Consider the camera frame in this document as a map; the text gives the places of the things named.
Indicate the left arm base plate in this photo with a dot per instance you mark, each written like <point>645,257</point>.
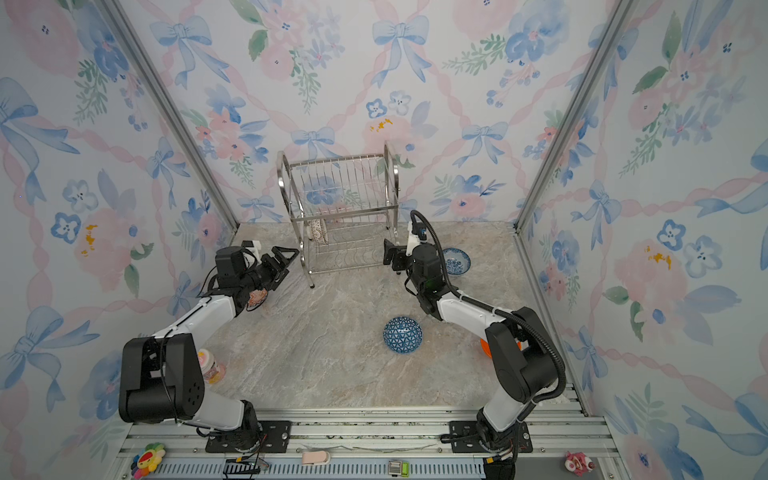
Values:
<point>270,436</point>

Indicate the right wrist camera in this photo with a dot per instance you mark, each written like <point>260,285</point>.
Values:
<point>417,233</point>

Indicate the white maroon patterned bowl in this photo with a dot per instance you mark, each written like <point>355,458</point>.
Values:
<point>317,231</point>

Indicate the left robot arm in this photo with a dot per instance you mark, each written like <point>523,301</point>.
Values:
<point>161,377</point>

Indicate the pink eraser block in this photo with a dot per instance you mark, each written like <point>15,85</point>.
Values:
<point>315,458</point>

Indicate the pink white cup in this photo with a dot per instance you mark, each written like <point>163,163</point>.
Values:
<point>212,369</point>

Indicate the small green device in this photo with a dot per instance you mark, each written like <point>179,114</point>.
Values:
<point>398,469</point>

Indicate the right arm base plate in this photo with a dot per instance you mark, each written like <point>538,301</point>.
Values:
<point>463,437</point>

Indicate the colourful flower toy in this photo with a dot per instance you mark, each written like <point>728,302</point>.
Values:
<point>148,461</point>

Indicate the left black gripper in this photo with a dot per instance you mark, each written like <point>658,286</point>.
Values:
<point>275,269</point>

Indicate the chrome wire dish rack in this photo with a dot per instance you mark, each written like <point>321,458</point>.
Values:
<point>357,196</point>

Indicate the orange patterned bowl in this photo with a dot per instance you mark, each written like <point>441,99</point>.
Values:
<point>256,299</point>

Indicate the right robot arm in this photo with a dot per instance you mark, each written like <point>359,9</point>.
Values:
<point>528,366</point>

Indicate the dark blue patterned bowl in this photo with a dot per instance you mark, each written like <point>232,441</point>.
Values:
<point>403,335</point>

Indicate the pink plush toy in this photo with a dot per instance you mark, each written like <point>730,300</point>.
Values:
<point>578,463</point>

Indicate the plain orange bowl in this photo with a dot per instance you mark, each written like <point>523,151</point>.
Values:
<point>486,348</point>

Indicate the blue white floral bowl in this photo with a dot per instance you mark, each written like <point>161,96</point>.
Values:
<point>457,262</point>

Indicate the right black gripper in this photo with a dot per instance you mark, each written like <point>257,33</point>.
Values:
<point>391,252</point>

